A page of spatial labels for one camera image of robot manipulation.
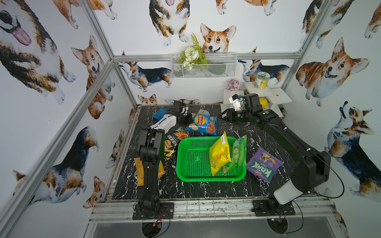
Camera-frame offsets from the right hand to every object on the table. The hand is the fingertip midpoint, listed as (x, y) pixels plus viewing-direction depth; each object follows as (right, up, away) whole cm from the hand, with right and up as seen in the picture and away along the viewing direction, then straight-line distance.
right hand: (225, 112), depth 79 cm
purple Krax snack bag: (+24, -31, +7) cm, 39 cm away
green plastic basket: (-17, -31, +12) cm, 37 cm away
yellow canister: (+32, +8, +27) cm, 43 cm away
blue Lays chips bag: (-9, -7, +22) cm, 25 cm away
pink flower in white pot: (+9, +18, +19) cm, 28 cm away
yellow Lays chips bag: (-3, -23, -1) cm, 23 cm away
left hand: (-19, -2, +24) cm, 30 cm away
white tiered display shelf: (+35, +12, +27) cm, 46 cm away
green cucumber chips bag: (+6, -22, -4) cm, 23 cm away
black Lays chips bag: (-31, -17, +15) cm, 38 cm away
